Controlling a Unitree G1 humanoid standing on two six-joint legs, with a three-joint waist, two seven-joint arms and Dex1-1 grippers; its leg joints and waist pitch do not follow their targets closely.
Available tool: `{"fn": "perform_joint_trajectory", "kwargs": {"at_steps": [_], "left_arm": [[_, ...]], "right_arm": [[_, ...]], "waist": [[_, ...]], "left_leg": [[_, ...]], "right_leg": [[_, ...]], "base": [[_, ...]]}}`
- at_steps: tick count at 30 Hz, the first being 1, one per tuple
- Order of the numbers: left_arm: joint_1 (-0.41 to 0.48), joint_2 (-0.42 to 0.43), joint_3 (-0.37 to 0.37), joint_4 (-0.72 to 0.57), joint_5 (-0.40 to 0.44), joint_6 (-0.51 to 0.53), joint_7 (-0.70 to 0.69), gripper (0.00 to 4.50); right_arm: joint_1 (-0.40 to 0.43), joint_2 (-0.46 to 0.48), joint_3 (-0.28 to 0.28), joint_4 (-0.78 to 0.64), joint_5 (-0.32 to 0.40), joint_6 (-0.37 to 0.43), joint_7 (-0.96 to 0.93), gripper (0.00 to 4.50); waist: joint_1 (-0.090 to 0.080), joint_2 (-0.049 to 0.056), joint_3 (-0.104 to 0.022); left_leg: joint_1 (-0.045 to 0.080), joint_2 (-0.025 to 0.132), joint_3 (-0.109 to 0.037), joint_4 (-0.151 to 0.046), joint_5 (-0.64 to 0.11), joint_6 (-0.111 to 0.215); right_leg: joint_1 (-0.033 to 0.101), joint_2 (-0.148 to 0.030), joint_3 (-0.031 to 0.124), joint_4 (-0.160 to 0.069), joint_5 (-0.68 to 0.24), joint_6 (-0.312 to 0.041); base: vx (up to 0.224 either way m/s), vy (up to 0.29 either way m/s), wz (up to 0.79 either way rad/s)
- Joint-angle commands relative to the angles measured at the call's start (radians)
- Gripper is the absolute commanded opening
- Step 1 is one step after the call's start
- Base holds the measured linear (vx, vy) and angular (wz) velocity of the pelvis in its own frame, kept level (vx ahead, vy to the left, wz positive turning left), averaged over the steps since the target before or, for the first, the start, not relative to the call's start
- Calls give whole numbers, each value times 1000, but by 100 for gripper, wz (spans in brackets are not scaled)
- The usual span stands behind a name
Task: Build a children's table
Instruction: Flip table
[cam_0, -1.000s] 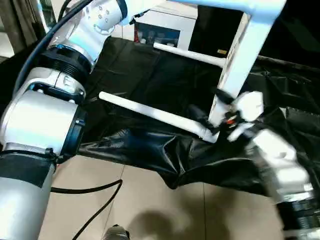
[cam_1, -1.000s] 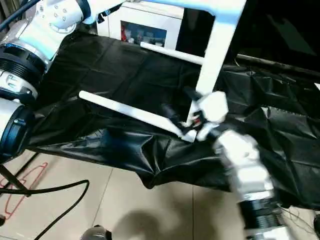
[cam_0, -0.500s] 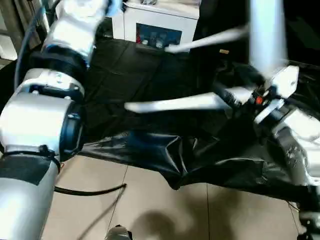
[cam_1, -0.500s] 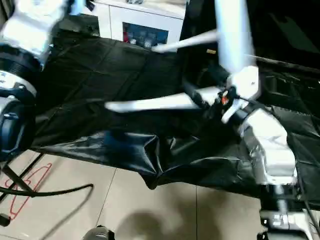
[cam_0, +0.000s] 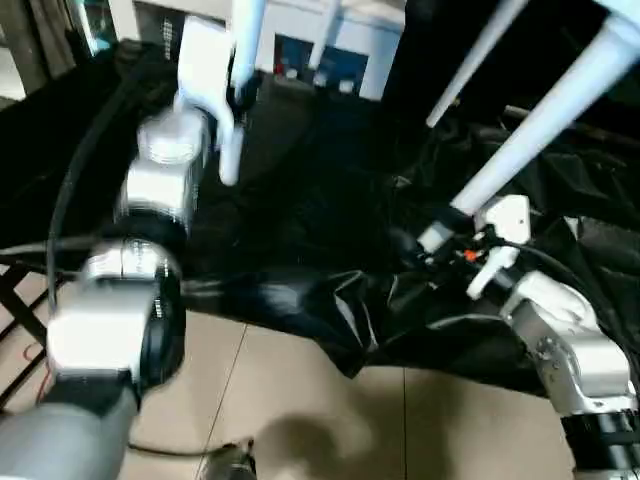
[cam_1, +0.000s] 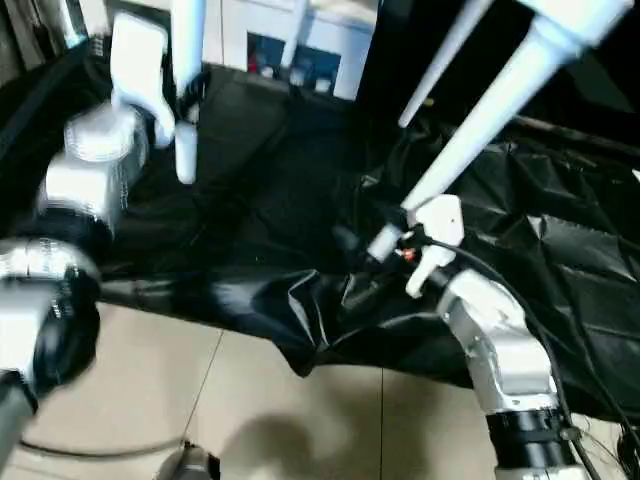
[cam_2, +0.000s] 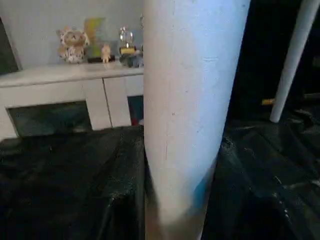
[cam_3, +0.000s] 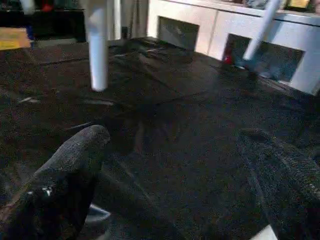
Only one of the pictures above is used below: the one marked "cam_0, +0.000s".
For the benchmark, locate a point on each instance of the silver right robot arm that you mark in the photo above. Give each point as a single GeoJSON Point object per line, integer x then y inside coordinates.
{"type": "Point", "coordinates": [575, 360]}

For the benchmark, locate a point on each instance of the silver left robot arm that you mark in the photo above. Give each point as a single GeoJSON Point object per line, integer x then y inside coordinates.
{"type": "Point", "coordinates": [155, 185]}

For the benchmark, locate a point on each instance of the white glass-door sideboard cabinet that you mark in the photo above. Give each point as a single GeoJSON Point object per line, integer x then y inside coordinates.
{"type": "Point", "coordinates": [300, 25]}

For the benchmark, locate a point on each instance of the black work mat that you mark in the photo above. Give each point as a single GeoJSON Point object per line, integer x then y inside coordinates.
{"type": "Point", "coordinates": [325, 175]}

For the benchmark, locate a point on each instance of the black backdrop cloth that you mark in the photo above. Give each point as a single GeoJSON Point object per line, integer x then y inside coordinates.
{"type": "Point", "coordinates": [415, 50]}

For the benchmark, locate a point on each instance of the grey metal rack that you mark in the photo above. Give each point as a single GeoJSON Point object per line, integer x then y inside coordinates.
{"type": "Point", "coordinates": [40, 30]}

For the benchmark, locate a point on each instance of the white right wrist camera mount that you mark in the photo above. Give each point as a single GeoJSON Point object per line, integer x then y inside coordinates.
{"type": "Point", "coordinates": [510, 215]}

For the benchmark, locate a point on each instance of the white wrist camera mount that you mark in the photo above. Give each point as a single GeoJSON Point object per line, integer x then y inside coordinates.
{"type": "Point", "coordinates": [510, 215]}
{"type": "Point", "coordinates": [200, 65]}

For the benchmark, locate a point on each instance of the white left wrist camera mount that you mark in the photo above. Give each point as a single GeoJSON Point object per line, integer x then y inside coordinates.
{"type": "Point", "coordinates": [200, 65]}

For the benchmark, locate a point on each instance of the black metal stand frame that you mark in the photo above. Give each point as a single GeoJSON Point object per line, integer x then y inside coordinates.
{"type": "Point", "coordinates": [22, 305]}

